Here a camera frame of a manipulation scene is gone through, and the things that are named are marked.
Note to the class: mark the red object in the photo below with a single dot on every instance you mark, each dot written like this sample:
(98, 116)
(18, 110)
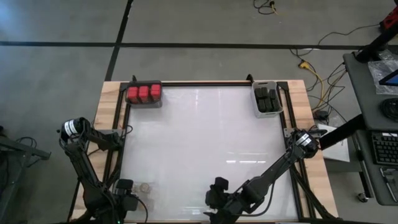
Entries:
(391, 21)

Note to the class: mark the clear plastic sheet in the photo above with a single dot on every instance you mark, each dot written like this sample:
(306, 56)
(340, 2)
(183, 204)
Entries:
(377, 67)

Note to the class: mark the tablet with blue screen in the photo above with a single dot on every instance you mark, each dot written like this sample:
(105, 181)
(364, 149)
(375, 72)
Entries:
(391, 78)

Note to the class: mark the green spice tin black lid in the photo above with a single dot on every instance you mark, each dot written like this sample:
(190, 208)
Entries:
(269, 105)
(265, 92)
(261, 105)
(276, 104)
(258, 92)
(273, 94)

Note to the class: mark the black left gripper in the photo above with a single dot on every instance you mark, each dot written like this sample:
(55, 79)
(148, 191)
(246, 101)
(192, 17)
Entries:
(127, 202)

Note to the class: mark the black keyboard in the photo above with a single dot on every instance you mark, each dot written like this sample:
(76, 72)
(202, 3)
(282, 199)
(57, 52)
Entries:
(385, 147)

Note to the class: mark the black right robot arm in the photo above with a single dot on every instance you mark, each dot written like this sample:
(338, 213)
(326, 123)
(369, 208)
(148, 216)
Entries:
(280, 165)

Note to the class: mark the black power brick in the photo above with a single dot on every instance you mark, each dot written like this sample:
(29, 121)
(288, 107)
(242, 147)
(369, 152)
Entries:
(320, 115)

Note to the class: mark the desk caster wheel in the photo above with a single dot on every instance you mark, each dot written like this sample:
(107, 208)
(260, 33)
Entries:
(363, 198)

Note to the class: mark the black metal stand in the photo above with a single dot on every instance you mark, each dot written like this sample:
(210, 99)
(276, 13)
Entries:
(28, 149)

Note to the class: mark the grey desk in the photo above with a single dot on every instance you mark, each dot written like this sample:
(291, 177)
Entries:
(367, 102)

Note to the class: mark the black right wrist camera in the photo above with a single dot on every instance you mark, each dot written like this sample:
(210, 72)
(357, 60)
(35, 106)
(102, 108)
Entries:
(221, 183)

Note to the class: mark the glass spice jar cork lid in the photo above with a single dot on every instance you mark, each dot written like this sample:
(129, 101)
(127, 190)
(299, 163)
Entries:
(145, 187)

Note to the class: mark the smoked paprika tin red lid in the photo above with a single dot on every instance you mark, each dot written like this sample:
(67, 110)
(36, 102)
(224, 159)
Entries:
(156, 92)
(144, 94)
(133, 95)

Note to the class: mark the black round device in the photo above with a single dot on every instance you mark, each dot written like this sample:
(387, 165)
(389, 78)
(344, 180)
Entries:
(391, 109)

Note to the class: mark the white plastic bin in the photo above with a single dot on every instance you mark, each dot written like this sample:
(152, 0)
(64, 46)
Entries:
(259, 114)

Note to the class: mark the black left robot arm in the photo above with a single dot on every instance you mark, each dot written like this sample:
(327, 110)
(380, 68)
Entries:
(84, 161)

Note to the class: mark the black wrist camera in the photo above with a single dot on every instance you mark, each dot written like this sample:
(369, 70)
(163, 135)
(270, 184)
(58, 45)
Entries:
(125, 186)
(221, 183)

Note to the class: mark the dark grey plastic bin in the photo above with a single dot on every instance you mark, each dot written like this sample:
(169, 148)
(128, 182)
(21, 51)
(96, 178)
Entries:
(144, 105)

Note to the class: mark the black aluminium table frame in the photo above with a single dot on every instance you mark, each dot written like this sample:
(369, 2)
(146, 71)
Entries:
(205, 83)

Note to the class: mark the white paper sheet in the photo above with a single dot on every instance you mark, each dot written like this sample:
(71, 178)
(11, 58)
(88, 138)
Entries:
(337, 152)

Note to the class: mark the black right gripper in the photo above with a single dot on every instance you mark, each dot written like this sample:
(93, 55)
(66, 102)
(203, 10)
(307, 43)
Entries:
(231, 202)

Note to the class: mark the black pole stand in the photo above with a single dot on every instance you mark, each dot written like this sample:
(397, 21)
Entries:
(373, 49)

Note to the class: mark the light wooden table board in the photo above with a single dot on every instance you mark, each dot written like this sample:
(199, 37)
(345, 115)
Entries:
(105, 99)

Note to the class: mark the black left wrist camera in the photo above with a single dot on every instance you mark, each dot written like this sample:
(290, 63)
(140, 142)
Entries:
(125, 186)

